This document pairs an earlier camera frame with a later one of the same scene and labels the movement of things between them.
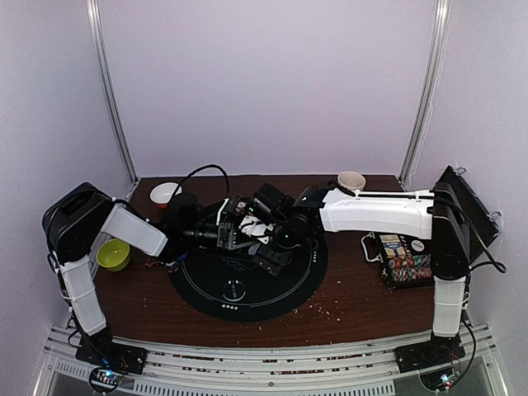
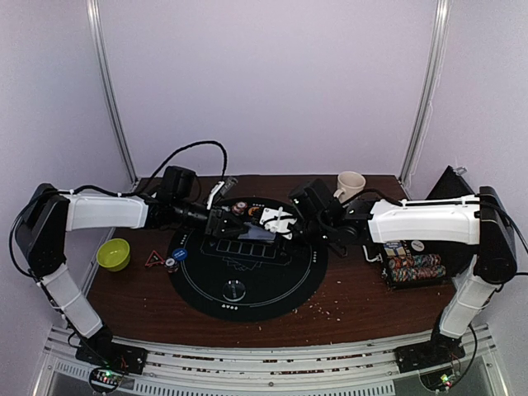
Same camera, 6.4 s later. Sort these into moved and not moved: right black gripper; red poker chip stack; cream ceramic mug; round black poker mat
Moved: right black gripper
Not moved: round black poker mat; red poker chip stack; cream ceramic mug
